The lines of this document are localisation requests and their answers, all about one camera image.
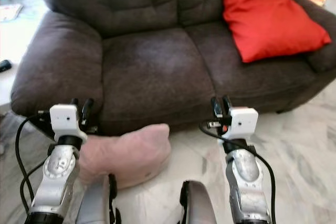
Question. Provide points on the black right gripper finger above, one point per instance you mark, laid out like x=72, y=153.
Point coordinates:
x=216, y=107
x=226, y=105

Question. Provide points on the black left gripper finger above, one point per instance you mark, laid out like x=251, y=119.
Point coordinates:
x=87, y=109
x=74, y=102

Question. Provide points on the pink plush pillow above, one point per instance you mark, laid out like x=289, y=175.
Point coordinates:
x=131, y=153

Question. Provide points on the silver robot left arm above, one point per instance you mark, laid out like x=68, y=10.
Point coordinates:
x=58, y=177

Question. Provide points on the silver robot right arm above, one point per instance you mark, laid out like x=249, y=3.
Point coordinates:
x=244, y=182

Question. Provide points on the dark grey fabric sofa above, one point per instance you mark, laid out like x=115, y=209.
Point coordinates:
x=152, y=72

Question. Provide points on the red pillow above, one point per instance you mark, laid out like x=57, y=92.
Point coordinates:
x=268, y=19

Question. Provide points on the white table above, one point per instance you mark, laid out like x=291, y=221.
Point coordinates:
x=5, y=90

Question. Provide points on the black remote control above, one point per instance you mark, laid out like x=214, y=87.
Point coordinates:
x=5, y=66

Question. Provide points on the silver robot right leg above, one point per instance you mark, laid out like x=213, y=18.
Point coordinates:
x=199, y=208

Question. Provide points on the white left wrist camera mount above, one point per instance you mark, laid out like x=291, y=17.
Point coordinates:
x=64, y=119

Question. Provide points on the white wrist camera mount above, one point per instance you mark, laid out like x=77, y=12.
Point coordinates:
x=244, y=121
x=64, y=119

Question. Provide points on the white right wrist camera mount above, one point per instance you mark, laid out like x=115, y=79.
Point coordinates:
x=244, y=121

